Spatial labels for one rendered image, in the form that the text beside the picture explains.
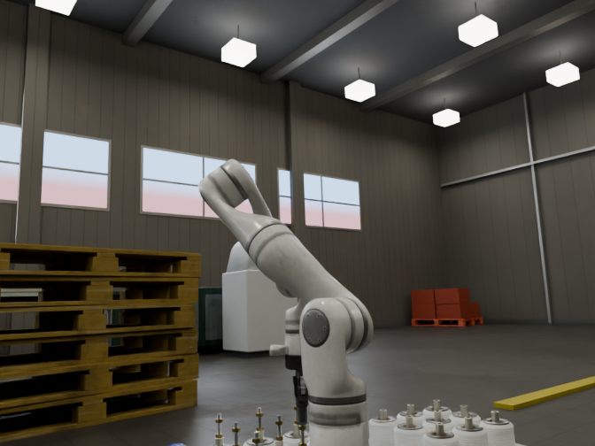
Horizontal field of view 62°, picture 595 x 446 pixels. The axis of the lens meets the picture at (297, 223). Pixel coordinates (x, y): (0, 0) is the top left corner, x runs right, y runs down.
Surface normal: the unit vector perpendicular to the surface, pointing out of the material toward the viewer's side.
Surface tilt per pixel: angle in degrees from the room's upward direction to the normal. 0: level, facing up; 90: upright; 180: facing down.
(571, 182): 90
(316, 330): 91
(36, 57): 90
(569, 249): 90
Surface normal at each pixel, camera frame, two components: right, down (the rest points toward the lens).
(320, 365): -0.67, -0.05
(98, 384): 0.70, -0.14
